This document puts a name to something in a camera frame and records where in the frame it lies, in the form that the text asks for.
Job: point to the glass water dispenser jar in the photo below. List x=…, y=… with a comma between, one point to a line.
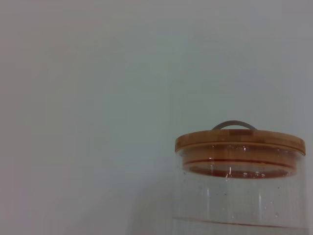
x=220, y=203

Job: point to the bamboo jar lid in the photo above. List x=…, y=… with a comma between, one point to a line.
x=239, y=138

